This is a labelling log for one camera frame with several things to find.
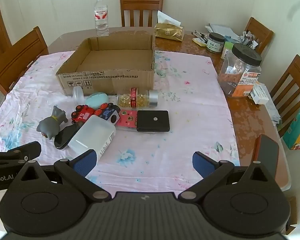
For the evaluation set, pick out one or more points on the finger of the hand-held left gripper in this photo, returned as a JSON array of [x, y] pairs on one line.
[[27, 150]]

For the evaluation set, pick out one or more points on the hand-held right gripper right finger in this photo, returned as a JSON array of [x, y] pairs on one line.
[[202, 165]]

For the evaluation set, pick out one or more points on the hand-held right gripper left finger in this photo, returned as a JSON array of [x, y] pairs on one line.
[[86, 162]]

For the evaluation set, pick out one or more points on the white plastic box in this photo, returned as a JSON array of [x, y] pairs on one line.
[[92, 135]]

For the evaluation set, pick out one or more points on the black oval sole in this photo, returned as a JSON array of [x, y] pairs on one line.
[[65, 137]]

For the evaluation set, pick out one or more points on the grey toy dog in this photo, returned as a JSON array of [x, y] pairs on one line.
[[51, 125]]

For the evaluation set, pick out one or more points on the red toy train engine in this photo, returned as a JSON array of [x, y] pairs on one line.
[[82, 115]]

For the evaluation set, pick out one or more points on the pink card box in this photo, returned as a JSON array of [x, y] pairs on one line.
[[127, 120]]

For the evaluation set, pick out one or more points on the black box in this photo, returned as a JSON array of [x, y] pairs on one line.
[[152, 125]]

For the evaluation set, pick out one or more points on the capsule bottle with silver lid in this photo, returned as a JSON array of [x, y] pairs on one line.
[[140, 100]]

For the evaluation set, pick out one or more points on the cardboard box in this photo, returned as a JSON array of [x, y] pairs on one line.
[[110, 82]]

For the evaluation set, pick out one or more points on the black toy train car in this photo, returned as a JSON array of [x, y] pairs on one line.
[[107, 115]]

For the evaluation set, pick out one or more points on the teal round case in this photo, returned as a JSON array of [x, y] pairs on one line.
[[96, 100]]

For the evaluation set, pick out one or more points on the phone in orange case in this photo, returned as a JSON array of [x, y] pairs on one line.
[[267, 155]]

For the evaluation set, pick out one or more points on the small clear plastic cup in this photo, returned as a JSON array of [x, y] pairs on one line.
[[78, 95]]

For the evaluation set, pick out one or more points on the white medicine box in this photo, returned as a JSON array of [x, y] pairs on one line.
[[259, 93]]

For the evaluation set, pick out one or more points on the large clear jar black lid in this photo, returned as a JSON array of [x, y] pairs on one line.
[[235, 75]]

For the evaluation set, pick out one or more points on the colourful printed carton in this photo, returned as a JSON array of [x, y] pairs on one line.
[[298, 130]]

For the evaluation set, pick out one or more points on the green lid bottle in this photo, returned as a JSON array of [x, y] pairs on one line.
[[226, 50]]

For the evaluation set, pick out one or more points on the small jar black lid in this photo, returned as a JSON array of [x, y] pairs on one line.
[[215, 45]]

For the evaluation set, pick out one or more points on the yellow sticky notes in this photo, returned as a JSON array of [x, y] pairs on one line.
[[198, 42]]

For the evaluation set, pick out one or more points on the bunch of black pens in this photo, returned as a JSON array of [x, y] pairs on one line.
[[200, 35]]

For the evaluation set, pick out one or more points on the bunch of sachets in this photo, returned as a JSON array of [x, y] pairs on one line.
[[248, 40]]

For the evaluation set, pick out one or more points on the gold tissue pack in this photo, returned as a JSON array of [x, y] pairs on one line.
[[168, 32]]

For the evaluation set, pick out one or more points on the stack of papers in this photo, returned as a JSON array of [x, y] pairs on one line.
[[222, 28]]

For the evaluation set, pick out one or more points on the clear water bottle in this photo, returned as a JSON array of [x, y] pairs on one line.
[[101, 17]]

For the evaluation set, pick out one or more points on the wooden chair back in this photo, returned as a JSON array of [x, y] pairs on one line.
[[141, 2]]

